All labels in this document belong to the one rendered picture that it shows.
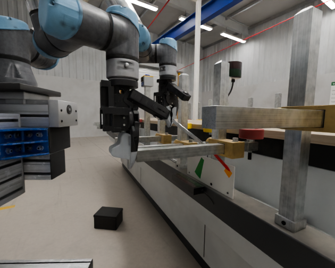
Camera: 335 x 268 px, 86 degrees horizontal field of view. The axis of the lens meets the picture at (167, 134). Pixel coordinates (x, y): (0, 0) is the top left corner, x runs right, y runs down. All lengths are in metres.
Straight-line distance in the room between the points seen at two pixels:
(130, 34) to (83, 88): 8.02
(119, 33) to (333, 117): 0.43
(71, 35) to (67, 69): 8.12
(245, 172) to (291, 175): 0.39
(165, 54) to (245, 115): 0.58
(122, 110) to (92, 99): 8.03
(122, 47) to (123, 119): 0.15
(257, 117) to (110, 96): 0.30
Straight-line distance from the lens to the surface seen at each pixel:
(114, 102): 0.43
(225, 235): 0.72
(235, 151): 0.58
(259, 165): 0.80
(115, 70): 0.43
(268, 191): 0.80
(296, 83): 0.47
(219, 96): 0.62
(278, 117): 0.32
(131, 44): 0.44
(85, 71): 8.57
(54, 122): 0.70
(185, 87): 0.84
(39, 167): 0.75
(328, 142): 0.66
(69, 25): 0.40
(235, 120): 0.25
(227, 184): 0.61
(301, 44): 0.49
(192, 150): 0.52
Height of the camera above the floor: 0.95
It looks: 6 degrees down
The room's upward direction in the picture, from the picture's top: 1 degrees clockwise
